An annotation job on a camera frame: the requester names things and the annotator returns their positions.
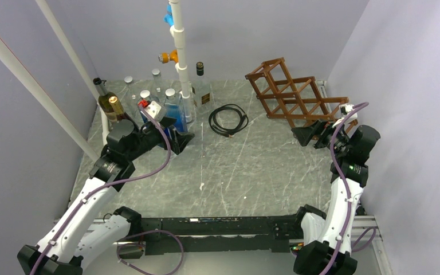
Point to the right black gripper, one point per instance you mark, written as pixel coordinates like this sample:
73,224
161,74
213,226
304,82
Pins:
305,134

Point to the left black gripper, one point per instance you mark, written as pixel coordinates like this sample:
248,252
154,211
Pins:
179,141

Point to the blue Blue Dash bottle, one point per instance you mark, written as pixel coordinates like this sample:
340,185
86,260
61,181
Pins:
175,109

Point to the clear bottle green label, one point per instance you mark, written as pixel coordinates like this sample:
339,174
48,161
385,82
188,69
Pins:
159,86

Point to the clear bottle white cap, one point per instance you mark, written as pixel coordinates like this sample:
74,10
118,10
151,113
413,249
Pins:
132,96

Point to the brown bottle gold foil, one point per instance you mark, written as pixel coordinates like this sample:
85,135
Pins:
118,109

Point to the green wine bottle silver foil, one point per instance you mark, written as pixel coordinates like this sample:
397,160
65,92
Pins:
103,99

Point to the blue square bottle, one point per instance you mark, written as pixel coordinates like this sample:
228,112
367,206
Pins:
146,95

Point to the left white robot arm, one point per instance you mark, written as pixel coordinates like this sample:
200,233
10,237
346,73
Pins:
110,172

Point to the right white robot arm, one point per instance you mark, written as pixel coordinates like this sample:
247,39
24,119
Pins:
327,245

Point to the brown wooden wine rack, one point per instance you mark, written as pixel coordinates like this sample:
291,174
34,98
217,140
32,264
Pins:
287,98

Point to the orange pipe-mounted fitting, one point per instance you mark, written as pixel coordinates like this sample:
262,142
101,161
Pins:
168,57

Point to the blue pipe-mounted fitting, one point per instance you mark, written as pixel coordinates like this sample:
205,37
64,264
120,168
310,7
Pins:
168,18

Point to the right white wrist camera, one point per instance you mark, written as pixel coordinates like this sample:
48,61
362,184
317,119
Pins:
346,110

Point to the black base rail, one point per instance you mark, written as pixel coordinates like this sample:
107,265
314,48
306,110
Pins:
173,235

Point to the white PVC pipe frame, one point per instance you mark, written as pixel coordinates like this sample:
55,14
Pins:
14,64

